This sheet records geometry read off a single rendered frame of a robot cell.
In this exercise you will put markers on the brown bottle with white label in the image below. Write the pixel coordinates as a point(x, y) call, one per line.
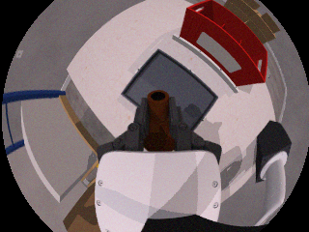
point(159, 138)

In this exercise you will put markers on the red open-top crate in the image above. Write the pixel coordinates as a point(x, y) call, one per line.
point(228, 41)

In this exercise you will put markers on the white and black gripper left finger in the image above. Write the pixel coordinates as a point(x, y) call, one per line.
point(133, 138)

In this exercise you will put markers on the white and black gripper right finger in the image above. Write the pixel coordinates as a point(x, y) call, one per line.
point(186, 138)

